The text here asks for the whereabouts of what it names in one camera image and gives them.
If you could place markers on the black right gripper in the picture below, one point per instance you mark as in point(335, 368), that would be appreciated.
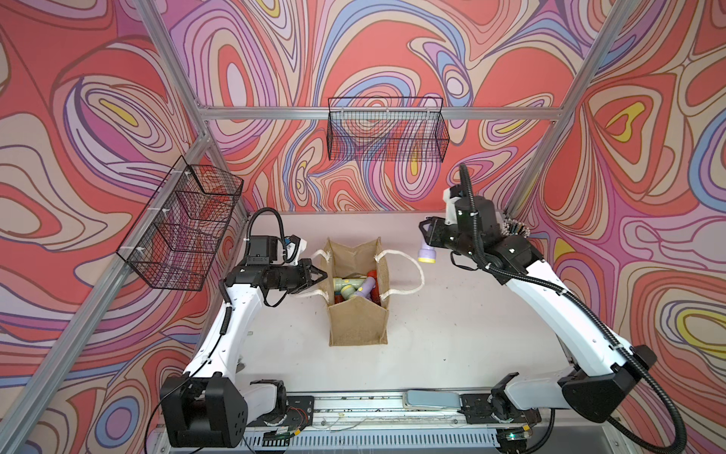
point(432, 220)

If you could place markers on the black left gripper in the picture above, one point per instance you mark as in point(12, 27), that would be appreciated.
point(303, 268)

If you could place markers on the purple flashlight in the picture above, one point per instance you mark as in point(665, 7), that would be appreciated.
point(365, 289)
point(427, 254)

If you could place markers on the green flashlight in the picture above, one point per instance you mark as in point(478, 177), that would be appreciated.
point(340, 283)
point(346, 294)

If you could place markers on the brown burlap tote bag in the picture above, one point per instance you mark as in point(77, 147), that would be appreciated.
point(359, 320)

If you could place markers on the red flashlight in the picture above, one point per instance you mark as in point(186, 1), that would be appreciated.
point(374, 294)

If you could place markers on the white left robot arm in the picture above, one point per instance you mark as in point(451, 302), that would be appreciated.
point(204, 407)

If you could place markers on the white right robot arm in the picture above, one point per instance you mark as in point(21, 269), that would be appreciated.
point(597, 378)

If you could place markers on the metal cup with pencils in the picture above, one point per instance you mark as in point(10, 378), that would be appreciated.
point(513, 227)

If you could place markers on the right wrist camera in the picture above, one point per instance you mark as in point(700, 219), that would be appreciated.
point(450, 197)

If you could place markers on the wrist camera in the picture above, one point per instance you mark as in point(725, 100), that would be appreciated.
point(450, 197)
point(271, 250)

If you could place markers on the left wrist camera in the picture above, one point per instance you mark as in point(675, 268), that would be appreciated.
point(271, 250)

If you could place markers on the black wire basket back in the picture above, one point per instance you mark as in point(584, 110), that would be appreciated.
point(387, 129)

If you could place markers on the black wire basket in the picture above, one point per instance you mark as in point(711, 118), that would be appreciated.
point(173, 245)
point(387, 129)

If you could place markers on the black wire basket left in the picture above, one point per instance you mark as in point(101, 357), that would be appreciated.
point(173, 245)

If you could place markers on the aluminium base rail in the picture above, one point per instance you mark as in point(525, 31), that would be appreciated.
point(380, 422)

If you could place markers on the aluminium frame post left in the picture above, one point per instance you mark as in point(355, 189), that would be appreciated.
point(205, 146)

